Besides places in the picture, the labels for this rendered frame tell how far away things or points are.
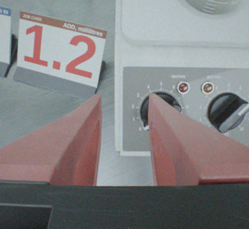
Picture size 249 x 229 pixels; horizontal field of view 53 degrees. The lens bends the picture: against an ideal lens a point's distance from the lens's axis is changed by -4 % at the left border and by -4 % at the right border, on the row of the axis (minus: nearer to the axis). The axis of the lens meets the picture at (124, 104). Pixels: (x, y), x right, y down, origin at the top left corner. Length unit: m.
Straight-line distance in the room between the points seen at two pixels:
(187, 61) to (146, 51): 0.03
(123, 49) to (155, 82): 0.04
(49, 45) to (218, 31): 0.16
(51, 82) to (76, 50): 0.04
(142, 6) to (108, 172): 0.15
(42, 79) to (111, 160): 0.11
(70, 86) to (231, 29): 0.16
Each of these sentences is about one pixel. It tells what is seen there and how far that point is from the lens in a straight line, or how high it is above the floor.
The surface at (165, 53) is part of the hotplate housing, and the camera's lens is 0.21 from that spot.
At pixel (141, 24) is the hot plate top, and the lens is 0.20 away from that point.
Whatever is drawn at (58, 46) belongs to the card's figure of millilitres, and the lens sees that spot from 0.27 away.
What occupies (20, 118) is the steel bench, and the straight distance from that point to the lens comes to 0.28.
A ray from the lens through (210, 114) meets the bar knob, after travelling 0.22.
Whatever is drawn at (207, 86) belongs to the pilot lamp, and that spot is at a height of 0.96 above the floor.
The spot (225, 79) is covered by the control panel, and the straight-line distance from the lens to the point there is 0.22.
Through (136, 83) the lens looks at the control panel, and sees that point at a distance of 0.21.
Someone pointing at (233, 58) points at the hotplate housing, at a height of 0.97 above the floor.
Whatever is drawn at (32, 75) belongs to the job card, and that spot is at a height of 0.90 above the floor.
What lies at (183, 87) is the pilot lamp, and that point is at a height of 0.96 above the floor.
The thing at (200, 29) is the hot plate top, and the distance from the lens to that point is 0.20.
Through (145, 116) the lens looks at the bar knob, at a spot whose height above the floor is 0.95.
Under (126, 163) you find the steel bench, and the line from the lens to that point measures 0.25.
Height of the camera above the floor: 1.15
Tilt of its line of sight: 75 degrees down
